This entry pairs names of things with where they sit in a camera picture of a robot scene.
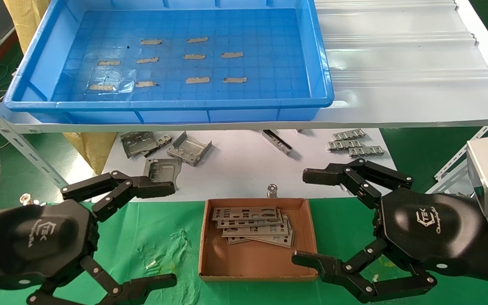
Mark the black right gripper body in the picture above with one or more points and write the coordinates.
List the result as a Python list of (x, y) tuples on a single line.
[(430, 228)]

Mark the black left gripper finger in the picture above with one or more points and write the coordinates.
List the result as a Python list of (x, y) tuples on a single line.
[(142, 288), (121, 186)]

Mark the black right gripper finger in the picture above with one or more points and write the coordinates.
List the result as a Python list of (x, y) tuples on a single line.
[(354, 178), (337, 271)]

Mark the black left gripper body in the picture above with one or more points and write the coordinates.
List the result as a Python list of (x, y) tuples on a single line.
[(28, 241)]

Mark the brown cardboard box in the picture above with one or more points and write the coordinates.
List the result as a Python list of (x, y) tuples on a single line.
[(248, 264)]

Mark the blue plastic tray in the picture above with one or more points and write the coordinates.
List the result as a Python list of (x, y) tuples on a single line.
[(269, 42)]

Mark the small white tape scrap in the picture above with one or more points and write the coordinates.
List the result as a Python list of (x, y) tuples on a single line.
[(152, 264)]

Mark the toothed metal connector strip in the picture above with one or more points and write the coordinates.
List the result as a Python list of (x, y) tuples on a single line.
[(367, 151), (345, 145), (349, 134)]

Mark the silver binder clip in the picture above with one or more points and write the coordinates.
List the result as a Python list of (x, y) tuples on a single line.
[(27, 198), (272, 191)]

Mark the yellow woven sack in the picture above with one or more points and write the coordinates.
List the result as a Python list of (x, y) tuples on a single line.
[(91, 152)]

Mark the flat stamped metal plate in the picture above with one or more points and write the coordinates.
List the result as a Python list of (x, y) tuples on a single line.
[(163, 167)]

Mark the green cloth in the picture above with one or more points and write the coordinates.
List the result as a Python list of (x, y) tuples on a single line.
[(163, 237)]

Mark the small grey metal part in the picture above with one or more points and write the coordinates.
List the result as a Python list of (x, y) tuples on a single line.
[(164, 140)]

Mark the clear tape film patch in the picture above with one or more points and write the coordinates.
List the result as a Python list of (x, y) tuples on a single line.
[(123, 87)]

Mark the white metal shelf board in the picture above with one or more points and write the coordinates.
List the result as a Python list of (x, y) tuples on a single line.
[(396, 63)]

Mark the grey tape strip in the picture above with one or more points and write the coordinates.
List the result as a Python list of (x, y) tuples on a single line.
[(197, 40), (151, 42)]

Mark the grey stamped metal bracket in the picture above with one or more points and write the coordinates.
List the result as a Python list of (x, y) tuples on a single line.
[(136, 144)]

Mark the slotted steel shelf post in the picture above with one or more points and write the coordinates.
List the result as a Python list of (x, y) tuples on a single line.
[(451, 167), (28, 154)]

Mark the folded metal tray bracket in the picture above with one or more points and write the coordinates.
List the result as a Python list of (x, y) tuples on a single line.
[(189, 148)]

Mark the long narrow metal bracket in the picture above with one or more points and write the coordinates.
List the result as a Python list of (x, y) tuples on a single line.
[(278, 142)]

